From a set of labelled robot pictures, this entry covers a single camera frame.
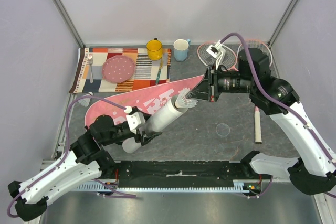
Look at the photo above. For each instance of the aluminium frame rail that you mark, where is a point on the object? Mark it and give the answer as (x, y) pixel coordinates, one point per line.
(69, 23)

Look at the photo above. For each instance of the white slotted cable duct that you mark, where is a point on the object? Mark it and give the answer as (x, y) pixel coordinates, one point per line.
(232, 187)

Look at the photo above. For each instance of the colourful patchwork placemat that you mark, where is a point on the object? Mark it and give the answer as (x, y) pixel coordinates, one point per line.
(144, 76)

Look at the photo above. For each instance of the silver fork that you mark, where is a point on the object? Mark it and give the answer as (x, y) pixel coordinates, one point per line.
(90, 63)

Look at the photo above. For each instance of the white plastic shuttlecock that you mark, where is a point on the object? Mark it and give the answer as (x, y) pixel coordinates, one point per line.
(182, 101)
(85, 99)

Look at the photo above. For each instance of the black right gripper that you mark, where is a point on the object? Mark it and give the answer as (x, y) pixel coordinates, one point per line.
(212, 84)

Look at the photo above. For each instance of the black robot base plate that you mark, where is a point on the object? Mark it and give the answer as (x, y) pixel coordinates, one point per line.
(179, 172)

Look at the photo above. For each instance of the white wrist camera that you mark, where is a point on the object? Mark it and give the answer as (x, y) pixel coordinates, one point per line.
(217, 52)
(135, 121)

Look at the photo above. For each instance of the light blue mug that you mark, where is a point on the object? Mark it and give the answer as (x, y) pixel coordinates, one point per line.
(181, 47)

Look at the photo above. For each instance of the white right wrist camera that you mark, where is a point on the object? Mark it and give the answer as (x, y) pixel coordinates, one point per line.
(217, 52)

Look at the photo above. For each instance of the clear plastic tube lid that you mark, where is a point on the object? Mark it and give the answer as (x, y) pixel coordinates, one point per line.
(222, 130)

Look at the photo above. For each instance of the white shuttlecock tube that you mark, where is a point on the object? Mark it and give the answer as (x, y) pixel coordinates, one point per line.
(156, 123)

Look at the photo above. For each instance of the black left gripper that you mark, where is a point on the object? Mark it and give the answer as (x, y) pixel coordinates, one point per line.
(147, 136)

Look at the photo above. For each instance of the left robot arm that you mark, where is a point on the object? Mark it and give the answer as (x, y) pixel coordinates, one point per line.
(85, 159)

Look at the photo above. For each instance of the pink racket bag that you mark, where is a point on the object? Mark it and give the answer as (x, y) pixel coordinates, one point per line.
(148, 100)

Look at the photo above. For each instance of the pink badminton racket left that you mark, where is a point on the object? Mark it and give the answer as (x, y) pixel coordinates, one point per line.
(229, 61)

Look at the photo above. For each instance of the yellow glass mug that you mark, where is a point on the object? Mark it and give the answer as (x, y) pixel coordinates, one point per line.
(154, 49)

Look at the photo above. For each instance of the pink dotted plate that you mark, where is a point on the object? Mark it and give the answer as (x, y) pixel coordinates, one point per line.
(118, 69)

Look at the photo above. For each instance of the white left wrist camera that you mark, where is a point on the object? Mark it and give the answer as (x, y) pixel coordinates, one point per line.
(135, 121)

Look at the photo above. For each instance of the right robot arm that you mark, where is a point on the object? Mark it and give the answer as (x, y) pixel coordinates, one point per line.
(313, 172)

